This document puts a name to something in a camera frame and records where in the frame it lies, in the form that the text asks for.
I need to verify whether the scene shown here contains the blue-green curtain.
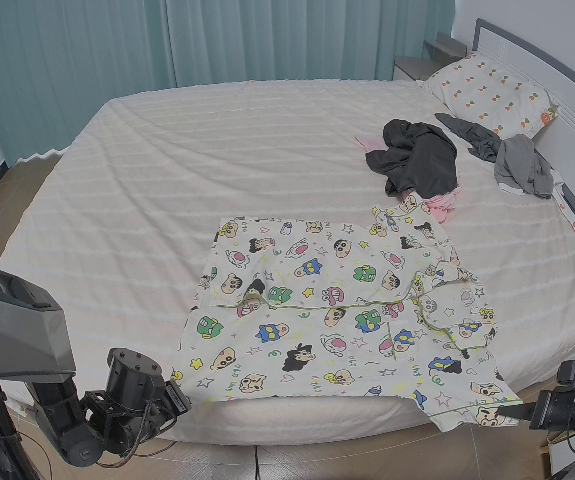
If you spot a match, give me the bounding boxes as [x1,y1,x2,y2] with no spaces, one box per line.
[0,0,460,164]

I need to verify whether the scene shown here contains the dark grey garment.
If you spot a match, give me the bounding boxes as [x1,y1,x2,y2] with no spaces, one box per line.
[435,113,503,164]

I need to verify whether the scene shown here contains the bed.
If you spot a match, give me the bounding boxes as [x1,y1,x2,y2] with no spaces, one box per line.
[0,18,575,444]

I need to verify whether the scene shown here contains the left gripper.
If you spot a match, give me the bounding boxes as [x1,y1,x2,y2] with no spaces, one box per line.
[143,375,193,431]

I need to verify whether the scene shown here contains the pink garment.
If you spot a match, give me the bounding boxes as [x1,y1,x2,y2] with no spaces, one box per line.
[355,135,463,224]

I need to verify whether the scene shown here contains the grey bedside table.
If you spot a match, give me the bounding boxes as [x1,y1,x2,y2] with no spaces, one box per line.
[393,32,468,81]

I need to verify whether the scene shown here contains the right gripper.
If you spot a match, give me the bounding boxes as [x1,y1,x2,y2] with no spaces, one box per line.
[528,388,575,431]

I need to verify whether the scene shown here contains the white printed pyjama top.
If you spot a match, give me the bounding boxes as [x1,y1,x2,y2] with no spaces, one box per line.
[173,193,523,434]

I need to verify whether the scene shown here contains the white printed pillow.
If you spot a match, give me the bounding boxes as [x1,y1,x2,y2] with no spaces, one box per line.
[417,50,560,139]

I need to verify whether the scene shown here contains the black garment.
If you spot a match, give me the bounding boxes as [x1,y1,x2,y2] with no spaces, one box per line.
[365,118,460,199]

